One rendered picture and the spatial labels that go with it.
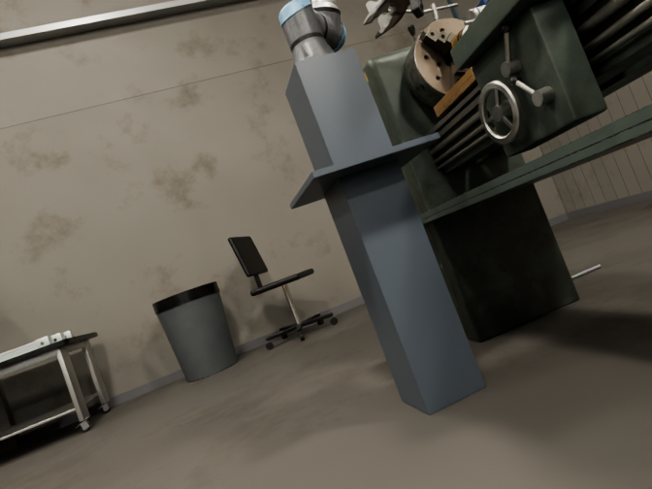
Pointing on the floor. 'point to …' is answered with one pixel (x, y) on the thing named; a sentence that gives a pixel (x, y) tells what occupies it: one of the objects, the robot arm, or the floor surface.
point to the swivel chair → (245, 248)
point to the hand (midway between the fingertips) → (374, 29)
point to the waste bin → (198, 331)
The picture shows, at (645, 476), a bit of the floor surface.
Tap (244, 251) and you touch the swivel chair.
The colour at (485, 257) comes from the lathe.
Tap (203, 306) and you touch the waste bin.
